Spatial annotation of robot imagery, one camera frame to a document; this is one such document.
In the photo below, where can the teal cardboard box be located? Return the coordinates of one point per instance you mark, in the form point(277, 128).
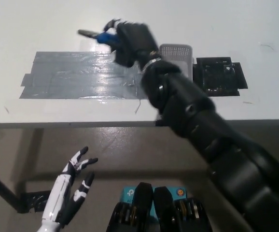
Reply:
point(129, 194)

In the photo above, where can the grey plastic basket container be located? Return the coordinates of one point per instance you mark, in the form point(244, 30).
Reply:
point(178, 52)

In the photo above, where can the white and black left hand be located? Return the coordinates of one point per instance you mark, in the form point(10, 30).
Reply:
point(59, 195)

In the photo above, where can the black table leg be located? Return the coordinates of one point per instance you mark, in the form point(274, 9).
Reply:
point(2, 191)

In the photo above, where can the black and white right hand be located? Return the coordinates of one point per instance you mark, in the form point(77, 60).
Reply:
point(134, 43)

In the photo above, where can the grey duct tape patch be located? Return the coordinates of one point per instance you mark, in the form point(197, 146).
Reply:
point(81, 77)

